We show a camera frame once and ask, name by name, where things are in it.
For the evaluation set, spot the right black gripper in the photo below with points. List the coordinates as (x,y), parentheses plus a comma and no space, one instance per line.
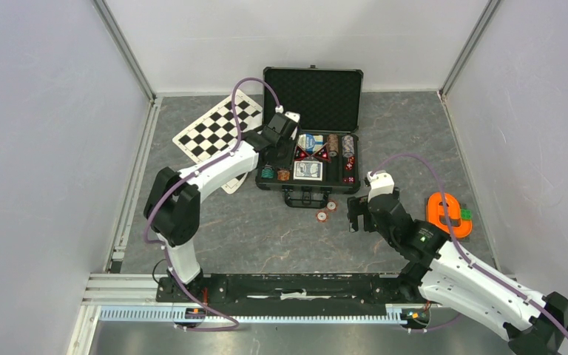
(356,206)

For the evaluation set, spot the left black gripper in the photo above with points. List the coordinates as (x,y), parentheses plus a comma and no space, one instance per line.
(291,145)

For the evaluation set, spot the red five poker chip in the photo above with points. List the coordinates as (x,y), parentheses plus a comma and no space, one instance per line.
(331,206)
(322,216)

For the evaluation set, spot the all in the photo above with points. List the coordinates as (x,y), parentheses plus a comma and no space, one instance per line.
(300,154)
(322,154)

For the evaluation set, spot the blue boxed card deck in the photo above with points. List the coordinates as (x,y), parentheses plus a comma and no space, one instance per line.
(310,143)

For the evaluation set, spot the blue backed card deck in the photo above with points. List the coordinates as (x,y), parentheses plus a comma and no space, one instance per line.
(308,170)

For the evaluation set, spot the black poker set case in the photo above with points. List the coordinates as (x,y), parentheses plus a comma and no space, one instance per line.
(328,101)

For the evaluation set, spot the brown poker chip stack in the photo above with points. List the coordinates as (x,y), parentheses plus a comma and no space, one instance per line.
(332,144)

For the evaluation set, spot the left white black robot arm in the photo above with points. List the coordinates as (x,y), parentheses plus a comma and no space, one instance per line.
(172,209)

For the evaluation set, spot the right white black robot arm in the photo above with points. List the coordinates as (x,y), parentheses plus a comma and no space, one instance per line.
(443,273)

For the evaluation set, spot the red dice group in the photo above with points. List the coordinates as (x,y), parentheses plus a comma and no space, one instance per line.
(349,172)

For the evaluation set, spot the teal poker chip stack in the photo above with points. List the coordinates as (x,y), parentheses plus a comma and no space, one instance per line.
(267,173)

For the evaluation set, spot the black white checkerboard mat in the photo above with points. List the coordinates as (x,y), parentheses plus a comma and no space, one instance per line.
(215,131)

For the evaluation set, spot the pink grey chip stack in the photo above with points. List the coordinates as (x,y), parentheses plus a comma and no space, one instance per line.
(348,146)

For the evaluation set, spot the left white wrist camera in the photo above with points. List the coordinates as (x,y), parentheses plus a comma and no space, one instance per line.
(290,115)

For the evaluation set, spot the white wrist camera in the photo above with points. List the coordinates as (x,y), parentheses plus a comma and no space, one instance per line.
(380,182)
(290,115)

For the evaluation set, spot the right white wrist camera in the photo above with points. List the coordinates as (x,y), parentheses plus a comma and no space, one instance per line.
(380,182)

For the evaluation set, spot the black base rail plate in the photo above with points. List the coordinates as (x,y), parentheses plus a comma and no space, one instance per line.
(293,295)

